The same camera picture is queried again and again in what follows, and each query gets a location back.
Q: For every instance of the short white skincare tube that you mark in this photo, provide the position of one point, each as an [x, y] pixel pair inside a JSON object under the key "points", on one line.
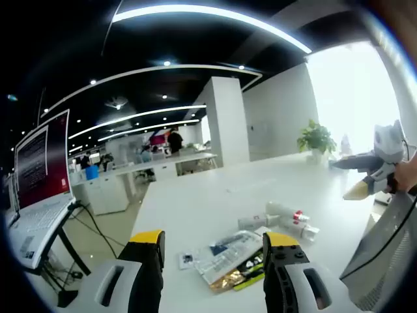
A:
{"points": [[252, 222]]}

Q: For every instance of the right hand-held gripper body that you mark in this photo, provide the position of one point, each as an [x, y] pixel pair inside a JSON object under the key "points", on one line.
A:
{"points": [[387, 143]]}

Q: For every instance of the white laptop with red screen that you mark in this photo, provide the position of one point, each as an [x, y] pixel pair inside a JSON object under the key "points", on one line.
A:
{"points": [[39, 163]]}

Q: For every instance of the black laptop stand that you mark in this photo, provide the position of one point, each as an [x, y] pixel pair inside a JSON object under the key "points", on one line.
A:
{"points": [[73, 247]]}

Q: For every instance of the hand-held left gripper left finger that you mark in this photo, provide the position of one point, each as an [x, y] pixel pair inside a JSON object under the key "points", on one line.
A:
{"points": [[107, 283]]}

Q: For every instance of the person's right hand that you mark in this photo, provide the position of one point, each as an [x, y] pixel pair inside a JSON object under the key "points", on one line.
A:
{"points": [[407, 176]]}

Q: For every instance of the green skincare sachet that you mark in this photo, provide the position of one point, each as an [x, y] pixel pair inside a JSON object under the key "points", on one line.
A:
{"points": [[251, 270]]}

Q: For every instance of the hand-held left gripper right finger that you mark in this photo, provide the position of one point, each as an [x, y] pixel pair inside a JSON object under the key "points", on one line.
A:
{"points": [[293, 261]]}

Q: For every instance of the white office desk row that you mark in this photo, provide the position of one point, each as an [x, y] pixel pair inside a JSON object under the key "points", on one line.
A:
{"points": [[107, 195]]}

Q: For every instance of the blue box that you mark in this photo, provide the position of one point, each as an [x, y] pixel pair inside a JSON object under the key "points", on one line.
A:
{"points": [[92, 172]]}

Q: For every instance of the tall white skincare tube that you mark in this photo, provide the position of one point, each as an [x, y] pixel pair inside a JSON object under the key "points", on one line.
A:
{"points": [[280, 207]]}

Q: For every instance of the green potted plant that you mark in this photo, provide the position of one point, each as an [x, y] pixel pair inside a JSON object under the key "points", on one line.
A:
{"points": [[317, 137]]}

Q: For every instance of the clear sachet with dark square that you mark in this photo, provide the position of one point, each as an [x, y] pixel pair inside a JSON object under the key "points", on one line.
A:
{"points": [[186, 259]]}

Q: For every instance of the silver and blue skincare sachet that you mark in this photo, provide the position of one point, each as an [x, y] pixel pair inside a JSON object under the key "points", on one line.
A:
{"points": [[224, 254]]}

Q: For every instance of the small clear-capped skincare bottle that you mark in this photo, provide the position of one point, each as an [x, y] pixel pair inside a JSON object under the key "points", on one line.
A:
{"points": [[303, 232]]}

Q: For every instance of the pale pink object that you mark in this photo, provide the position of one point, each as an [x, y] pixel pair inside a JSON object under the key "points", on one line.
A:
{"points": [[345, 143]]}

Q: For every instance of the gold foil skincare sachet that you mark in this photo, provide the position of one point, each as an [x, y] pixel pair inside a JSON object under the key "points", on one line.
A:
{"points": [[224, 282]]}

